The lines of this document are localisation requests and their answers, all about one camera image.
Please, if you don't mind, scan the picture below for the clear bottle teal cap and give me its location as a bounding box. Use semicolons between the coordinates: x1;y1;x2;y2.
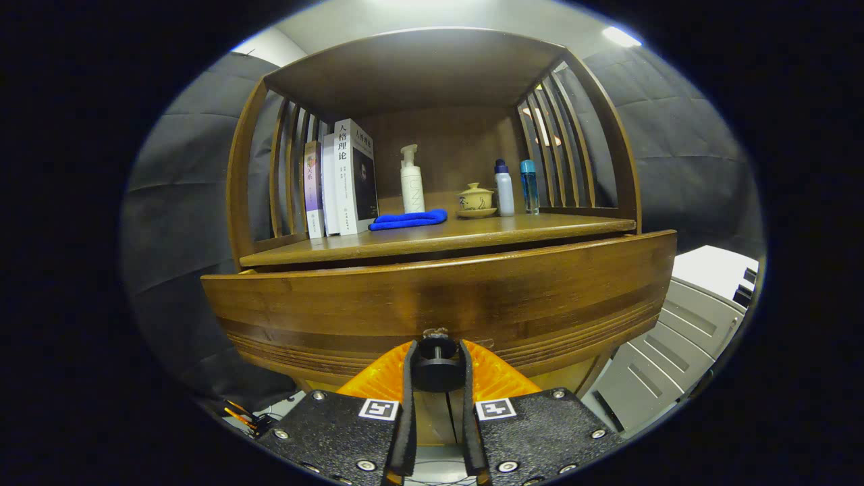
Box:
520;159;541;215

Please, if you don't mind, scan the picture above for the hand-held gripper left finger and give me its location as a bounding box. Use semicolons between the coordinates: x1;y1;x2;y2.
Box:
255;340;421;486

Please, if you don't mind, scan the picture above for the purple spine book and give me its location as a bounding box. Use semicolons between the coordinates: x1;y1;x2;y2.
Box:
304;140;326;240

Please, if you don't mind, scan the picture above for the small ceiling light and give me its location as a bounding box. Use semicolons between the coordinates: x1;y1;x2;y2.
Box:
602;26;642;48

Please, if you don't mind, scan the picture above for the thin white book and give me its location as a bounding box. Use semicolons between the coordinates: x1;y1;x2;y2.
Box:
321;133;342;237

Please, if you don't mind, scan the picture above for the grey portrait cover book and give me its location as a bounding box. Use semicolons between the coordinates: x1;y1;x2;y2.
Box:
334;119;380;236

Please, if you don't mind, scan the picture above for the blue folded cloth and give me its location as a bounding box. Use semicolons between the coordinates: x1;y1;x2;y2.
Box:
369;209;448;232

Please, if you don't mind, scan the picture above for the grey filing cabinet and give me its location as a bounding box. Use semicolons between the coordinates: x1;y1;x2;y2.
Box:
580;244;760;436

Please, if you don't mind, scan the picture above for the brown wooden drawer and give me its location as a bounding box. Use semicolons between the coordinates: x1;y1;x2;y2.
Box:
200;229;678;396

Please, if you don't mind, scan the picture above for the brown wooden countertop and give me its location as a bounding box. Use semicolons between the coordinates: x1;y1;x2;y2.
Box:
238;213;637;269

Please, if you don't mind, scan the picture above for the white bottle dark blue cap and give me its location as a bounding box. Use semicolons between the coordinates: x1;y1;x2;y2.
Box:
494;159;515;217

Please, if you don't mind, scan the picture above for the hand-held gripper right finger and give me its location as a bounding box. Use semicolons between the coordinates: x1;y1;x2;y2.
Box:
459;340;625;486

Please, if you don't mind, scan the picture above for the orange black tool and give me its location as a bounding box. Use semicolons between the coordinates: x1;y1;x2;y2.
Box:
216;398;274;436

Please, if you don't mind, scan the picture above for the beige lidded teacup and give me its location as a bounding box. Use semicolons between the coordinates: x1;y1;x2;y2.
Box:
457;182;495;211

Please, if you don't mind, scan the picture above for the white pump bottle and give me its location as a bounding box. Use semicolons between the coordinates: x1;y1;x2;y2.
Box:
400;144;426;215

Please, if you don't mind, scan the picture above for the brown wooden cabinet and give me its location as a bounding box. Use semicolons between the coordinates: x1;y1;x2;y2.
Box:
225;27;642;448

